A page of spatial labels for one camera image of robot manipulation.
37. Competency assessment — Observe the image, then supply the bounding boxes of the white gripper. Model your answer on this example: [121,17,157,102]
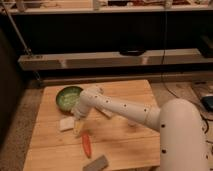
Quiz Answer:
[74,109,88,136]

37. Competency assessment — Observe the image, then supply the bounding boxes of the white sponge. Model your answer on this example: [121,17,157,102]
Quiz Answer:
[59,117,75,131]

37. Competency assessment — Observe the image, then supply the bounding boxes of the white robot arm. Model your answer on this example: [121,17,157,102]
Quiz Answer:
[72,86,210,171]

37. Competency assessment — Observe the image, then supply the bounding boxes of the green ceramic bowl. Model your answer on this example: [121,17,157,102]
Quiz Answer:
[56,86,83,112]

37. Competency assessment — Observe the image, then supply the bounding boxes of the grey sponge block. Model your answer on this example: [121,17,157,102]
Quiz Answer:
[83,155,109,171]

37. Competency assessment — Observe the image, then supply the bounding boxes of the orange carrot toy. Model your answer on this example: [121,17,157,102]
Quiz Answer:
[82,133,92,158]

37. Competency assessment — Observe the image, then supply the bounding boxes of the white plastic bottle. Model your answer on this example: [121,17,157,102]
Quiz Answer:
[96,108,115,118]

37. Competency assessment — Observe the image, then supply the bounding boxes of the wooden shelf beam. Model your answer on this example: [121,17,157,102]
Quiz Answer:
[18,49,213,71]

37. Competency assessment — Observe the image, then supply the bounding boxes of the black round object on beam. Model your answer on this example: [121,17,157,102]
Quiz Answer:
[119,50,146,56]

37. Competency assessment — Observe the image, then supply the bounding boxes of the metal diagonal pole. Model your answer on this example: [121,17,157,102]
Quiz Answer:
[1,0,43,85]

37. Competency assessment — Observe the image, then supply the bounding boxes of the upper wooden shelf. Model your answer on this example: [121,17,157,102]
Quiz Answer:
[0,0,213,14]

